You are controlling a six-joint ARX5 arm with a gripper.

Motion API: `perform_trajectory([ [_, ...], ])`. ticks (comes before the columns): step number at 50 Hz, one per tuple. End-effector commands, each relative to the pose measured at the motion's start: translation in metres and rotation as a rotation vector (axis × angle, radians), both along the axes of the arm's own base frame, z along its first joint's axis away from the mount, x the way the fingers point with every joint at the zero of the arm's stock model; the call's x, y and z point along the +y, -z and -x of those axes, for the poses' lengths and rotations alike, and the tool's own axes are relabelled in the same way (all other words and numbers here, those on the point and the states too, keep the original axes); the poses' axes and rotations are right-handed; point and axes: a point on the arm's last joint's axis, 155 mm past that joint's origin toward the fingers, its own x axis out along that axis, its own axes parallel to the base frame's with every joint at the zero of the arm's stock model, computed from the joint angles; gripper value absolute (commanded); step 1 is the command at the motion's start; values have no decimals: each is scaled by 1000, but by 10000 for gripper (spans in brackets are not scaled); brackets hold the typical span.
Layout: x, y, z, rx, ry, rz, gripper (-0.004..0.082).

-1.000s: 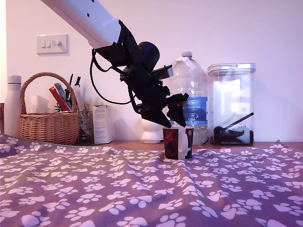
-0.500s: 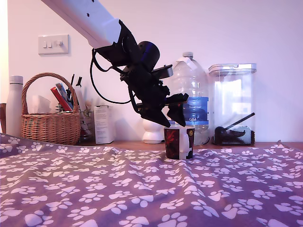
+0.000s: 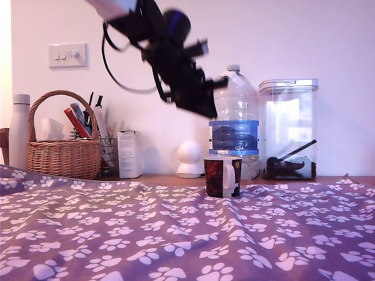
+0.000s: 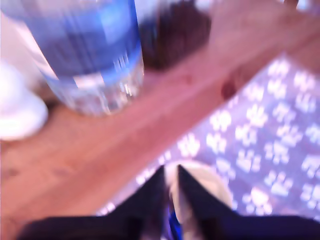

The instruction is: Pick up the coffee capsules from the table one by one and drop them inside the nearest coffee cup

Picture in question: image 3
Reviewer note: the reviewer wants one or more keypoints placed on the purple paw print cloth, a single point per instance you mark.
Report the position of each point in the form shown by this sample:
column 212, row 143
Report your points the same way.
column 187, row 234

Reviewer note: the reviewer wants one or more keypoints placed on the white light switch plate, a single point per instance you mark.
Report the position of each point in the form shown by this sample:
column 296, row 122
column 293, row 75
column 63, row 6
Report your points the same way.
column 80, row 58

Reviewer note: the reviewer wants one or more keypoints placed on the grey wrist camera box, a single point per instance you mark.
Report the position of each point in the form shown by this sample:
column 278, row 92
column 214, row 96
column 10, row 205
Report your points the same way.
column 202, row 47

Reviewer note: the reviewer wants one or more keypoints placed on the black pens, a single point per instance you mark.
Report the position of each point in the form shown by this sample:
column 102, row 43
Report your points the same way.
column 96, row 108

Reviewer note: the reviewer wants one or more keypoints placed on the black scoop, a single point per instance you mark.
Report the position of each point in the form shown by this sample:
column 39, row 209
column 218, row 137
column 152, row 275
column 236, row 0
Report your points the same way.
column 296, row 150

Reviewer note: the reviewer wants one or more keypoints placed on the white carton box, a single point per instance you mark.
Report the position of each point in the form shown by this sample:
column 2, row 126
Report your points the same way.
column 129, row 155

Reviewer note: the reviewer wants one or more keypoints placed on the white bottle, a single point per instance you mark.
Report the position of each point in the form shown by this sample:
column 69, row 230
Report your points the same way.
column 19, row 131

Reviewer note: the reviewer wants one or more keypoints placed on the clear storage jar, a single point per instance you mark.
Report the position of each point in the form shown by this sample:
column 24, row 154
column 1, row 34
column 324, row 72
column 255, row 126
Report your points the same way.
column 288, row 117

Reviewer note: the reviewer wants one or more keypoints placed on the large clear water bottle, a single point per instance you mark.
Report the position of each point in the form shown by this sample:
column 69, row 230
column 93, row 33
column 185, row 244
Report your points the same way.
column 234, row 134

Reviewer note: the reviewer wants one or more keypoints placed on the small white round camera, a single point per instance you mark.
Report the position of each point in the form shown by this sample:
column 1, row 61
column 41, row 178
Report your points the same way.
column 190, row 155

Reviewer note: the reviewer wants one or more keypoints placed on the brown wooden chair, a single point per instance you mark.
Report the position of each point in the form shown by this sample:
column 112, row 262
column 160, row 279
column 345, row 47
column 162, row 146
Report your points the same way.
column 3, row 146

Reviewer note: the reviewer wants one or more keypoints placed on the white paper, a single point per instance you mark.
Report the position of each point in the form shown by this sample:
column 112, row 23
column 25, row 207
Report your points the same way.
column 52, row 128

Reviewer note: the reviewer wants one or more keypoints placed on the red book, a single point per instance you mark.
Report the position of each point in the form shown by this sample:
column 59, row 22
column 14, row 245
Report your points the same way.
column 77, row 120

